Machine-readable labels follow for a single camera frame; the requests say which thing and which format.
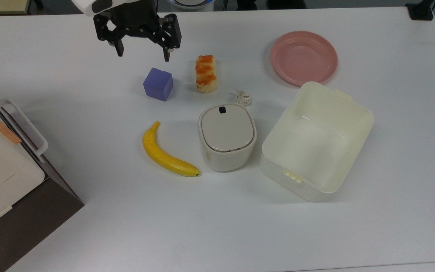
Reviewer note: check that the cream open plastic bin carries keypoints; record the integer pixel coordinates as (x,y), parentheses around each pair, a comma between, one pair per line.
(315,143)

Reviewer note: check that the light wooden board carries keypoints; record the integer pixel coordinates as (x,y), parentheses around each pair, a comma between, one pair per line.
(0,5)

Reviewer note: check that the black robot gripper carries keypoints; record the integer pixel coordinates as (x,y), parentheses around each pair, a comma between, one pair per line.
(132,19)

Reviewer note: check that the purple foam cube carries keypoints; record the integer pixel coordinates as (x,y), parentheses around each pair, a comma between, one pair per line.
(158,85)

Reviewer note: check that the dark brown wooden box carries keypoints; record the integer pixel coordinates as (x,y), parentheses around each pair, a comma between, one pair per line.
(32,219)

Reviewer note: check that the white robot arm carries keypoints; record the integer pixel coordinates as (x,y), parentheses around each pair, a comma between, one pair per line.
(93,5)

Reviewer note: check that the small crumpled white paper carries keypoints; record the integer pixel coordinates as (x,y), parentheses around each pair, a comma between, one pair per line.
(244,98)

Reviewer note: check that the orange tape strip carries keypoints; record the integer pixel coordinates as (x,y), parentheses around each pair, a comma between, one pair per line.
(1,128)

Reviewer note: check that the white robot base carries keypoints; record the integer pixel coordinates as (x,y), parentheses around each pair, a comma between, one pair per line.
(190,3)

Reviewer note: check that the black clamp mount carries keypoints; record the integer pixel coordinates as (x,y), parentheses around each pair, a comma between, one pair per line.
(420,10)

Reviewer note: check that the pink round plate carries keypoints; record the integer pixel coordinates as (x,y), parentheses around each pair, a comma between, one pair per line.
(303,57)

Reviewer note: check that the yellow banana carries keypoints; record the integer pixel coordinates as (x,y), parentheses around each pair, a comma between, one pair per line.
(161,155)

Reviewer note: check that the orange glazed bread loaf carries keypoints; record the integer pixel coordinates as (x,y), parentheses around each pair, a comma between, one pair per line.
(206,73)

